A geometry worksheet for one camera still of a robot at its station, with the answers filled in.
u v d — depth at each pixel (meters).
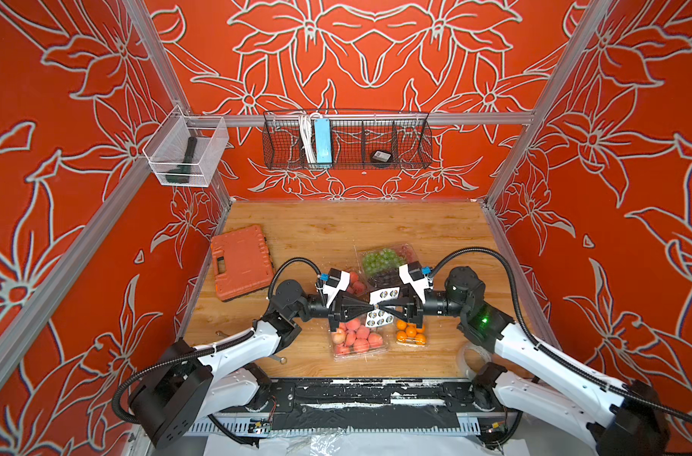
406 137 1.00
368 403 0.73
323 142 0.90
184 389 0.41
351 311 0.65
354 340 0.79
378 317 0.66
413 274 0.57
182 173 0.79
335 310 0.60
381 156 0.96
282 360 0.79
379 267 0.90
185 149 0.88
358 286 0.91
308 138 0.90
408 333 0.82
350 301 0.63
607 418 0.40
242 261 0.96
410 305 0.59
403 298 0.64
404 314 0.61
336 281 0.58
